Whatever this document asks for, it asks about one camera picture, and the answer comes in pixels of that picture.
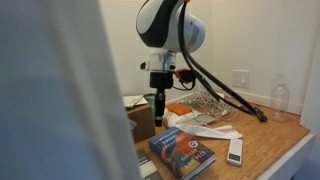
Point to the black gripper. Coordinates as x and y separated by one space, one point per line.
160 81

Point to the colourful hardcover book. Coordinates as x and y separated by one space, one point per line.
181 153

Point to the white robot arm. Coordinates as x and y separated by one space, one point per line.
157 24

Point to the orange notebook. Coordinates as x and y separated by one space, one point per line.
178 109

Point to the white papers on box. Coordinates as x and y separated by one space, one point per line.
132 101

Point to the brown cardboard box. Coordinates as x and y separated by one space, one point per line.
142 121

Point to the white folded cloth bag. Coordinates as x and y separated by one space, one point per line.
187 123

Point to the white remote control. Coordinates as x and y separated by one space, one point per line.
234 155

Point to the clear plastic bottle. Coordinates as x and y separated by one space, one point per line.
279 98

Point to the white wall outlet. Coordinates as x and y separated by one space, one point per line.
240 78

